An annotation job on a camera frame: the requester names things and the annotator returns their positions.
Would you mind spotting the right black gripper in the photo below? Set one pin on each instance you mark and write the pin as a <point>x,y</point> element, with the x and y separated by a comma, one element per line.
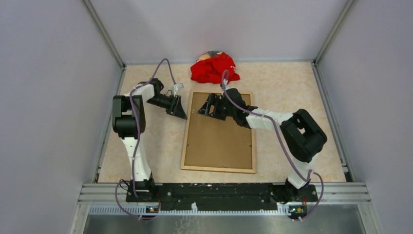
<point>214,100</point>

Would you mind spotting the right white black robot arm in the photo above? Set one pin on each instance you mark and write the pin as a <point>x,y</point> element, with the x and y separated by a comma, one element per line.
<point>300,137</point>

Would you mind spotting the aluminium front rail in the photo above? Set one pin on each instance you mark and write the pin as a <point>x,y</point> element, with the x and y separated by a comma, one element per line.
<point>109,198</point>

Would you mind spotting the wooden picture frame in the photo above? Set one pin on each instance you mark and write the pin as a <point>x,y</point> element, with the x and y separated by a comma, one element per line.
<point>219,135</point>

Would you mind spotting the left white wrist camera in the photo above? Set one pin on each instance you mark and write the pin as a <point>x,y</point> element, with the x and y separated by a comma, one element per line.
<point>176,87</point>

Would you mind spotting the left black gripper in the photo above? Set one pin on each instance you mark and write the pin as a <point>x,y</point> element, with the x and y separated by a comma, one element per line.
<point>175,107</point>

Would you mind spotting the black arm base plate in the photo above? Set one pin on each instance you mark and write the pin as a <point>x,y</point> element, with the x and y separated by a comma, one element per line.
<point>225,196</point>

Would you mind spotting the red crumpled cloth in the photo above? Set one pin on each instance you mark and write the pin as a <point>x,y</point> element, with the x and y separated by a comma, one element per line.
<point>210,66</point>

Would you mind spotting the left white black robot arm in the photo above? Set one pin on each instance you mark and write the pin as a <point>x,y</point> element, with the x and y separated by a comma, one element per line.
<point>129,122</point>

